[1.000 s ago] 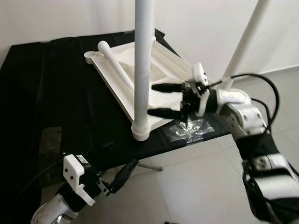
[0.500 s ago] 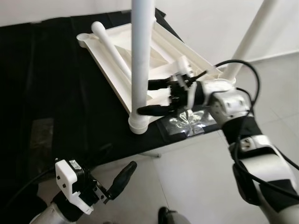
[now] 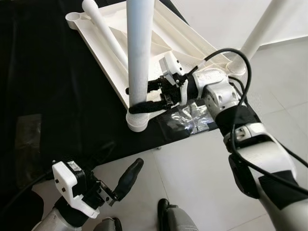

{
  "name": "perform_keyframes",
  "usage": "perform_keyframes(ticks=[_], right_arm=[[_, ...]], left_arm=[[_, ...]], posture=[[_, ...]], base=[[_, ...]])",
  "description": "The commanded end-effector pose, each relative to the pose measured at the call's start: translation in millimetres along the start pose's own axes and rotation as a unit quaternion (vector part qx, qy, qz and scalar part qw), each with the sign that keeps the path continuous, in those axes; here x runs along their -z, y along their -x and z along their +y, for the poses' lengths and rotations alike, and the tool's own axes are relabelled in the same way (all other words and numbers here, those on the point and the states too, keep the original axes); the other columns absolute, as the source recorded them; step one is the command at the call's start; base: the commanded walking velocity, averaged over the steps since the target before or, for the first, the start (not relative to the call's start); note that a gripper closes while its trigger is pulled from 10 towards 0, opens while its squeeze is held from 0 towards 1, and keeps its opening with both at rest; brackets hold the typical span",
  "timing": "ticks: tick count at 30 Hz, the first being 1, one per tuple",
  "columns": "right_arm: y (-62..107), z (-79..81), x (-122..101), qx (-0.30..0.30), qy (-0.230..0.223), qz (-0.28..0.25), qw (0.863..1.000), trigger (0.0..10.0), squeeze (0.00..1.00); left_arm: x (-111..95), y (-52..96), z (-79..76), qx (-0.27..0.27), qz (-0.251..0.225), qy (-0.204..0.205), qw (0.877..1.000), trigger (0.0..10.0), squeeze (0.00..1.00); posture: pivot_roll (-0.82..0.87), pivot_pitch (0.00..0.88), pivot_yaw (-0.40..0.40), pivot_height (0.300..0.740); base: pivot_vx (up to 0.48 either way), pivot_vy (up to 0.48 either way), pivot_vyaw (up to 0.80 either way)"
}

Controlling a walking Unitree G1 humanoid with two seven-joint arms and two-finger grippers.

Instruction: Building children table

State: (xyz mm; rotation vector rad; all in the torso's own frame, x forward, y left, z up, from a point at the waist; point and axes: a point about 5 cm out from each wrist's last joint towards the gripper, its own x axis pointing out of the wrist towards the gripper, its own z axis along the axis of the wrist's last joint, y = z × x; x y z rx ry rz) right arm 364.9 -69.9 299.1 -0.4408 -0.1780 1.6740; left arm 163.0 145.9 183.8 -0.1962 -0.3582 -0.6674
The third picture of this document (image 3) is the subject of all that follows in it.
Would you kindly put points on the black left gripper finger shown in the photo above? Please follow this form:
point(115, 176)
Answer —
point(129, 178)

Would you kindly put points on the white plastic table top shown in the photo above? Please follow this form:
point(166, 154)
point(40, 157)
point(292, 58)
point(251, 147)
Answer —
point(173, 33)

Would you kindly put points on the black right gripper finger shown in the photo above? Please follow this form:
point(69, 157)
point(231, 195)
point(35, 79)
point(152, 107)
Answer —
point(151, 86)
point(147, 107)

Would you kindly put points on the robot right leg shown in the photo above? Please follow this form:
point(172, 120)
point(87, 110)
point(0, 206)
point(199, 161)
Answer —
point(178, 219)

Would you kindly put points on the robot leg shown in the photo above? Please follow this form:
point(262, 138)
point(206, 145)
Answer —
point(178, 219)
point(108, 225)

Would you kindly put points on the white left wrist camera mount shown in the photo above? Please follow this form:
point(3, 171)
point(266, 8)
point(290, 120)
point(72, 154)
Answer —
point(67, 185)

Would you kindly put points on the robot left leg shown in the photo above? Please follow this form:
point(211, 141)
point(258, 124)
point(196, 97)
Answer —
point(108, 225)

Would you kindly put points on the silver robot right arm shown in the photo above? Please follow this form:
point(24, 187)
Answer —
point(269, 163)

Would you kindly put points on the clear crumpled plastic bag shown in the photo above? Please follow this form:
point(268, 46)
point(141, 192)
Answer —
point(190, 120)

